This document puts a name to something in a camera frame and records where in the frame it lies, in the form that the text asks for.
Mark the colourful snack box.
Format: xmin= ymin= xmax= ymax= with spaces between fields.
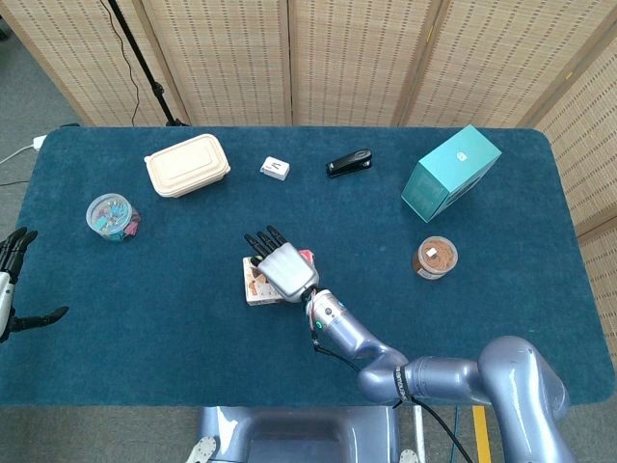
xmin=242 ymin=249 xmax=317 ymax=308

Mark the beige lidded food container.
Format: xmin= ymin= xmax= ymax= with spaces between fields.
xmin=143 ymin=133 xmax=231 ymax=199

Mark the blue table mat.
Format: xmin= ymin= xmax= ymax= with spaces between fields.
xmin=0 ymin=125 xmax=609 ymax=409

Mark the clear jar of binder clips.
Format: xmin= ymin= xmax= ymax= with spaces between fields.
xmin=85 ymin=192 xmax=143 ymax=241

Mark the black stapler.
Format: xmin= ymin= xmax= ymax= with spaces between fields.
xmin=325 ymin=148 xmax=374 ymax=179

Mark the bamboo folding screen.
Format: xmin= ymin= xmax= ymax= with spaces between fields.
xmin=0 ymin=0 xmax=617 ymax=334

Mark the white power cable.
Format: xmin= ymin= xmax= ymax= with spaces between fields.
xmin=0 ymin=143 xmax=38 ymax=166

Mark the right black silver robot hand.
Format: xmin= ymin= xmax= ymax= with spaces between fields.
xmin=244 ymin=225 xmax=322 ymax=304

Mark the yellow floor tape strip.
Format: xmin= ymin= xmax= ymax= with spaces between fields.
xmin=471 ymin=405 xmax=493 ymax=463

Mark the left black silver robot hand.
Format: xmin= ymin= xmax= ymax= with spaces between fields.
xmin=0 ymin=229 xmax=70 ymax=344

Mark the black tripod stand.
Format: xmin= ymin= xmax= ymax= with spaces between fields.
xmin=106 ymin=0 xmax=192 ymax=127

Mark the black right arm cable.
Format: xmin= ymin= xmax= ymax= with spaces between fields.
xmin=310 ymin=337 xmax=479 ymax=463

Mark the clear jar of rubber bands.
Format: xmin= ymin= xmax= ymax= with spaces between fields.
xmin=412 ymin=235 xmax=459 ymax=282

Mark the thin blue cable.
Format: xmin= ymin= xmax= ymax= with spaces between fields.
xmin=450 ymin=405 xmax=462 ymax=463

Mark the thin black hanging cable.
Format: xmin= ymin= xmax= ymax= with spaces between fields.
xmin=99 ymin=0 xmax=142 ymax=127

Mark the blue-grey robot torso base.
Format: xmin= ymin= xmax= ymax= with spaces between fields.
xmin=196 ymin=405 xmax=401 ymax=463

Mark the small white cardboard box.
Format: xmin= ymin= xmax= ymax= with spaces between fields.
xmin=259 ymin=155 xmax=291 ymax=182

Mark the large teal product box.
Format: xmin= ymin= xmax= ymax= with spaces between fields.
xmin=400 ymin=123 xmax=502 ymax=225

